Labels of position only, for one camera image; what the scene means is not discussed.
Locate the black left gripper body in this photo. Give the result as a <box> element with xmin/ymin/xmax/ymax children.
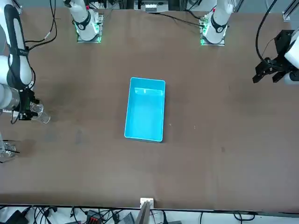
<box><xmin>274</xmin><ymin>29</ymin><xmax>295</xmax><ymax>59</ymax></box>

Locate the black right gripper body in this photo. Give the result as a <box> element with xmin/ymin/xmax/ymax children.
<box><xmin>18</xmin><ymin>89</ymin><xmax>36</xmax><ymax>112</ymax></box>

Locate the small glass beaker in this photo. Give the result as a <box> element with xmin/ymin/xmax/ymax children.
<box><xmin>29</xmin><ymin>102</ymin><xmax>45</xmax><ymax>115</ymax></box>

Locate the large glass beaker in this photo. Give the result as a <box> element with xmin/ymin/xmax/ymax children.
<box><xmin>37</xmin><ymin>111</ymin><xmax>51</xmax><ymax>125</ymax></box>

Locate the aluminium profile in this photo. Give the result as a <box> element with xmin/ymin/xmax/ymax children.
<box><xmin>282</xmin><ymin>0</ymin><xmax>299</xmax><ymax>22</ymax></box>

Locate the thin black rod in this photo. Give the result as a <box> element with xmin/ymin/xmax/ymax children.
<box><xmin>2</xmin><ymin>142</ymin><xmax>21</xmax><ymax>154</ymax></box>

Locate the black power adapter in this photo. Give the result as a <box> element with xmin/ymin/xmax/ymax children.
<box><xmin>4</xmin><ymin>210</ymin><xmax>28</xmax><ymax>224</ymax></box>

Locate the blue plastic bin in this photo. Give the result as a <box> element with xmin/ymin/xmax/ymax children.
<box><xmin>123</xmin><ymin>77</ymin><xmax>166</xmax><ymax>143</ymax></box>

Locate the black red power strip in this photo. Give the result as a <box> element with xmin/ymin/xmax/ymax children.
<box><xmin>84</xmin><ymin>210</ymin><xmax>103</xmax><ymax>224</ymax></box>

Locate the white circuit breaker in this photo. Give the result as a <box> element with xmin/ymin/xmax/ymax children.
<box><xmin>144</xmin><ymin>2</ymin><xmax>157</xmax><ymax>13</ymax></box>

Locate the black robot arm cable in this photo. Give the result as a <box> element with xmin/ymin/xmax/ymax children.
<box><xmin>255</xmin><ymin>0</ymin><xmax>281</xmax><ymax>63</ymax></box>
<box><xmin>10</xmin><ymin>9</ymin><xmax>58</xmax><ymax>125</ymax></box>

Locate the white mounting bracket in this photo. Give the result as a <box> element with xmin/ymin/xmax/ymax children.
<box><xmin>140</xmin><ymin>197</ymin><xmax>155</xmax><ymax>209</ymax></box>

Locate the grey aluminium post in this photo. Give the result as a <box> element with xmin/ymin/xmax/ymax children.
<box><xmin>135</xmin><ymin>201</ymin><xmax>151</xmax><ymax>224</ymax></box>

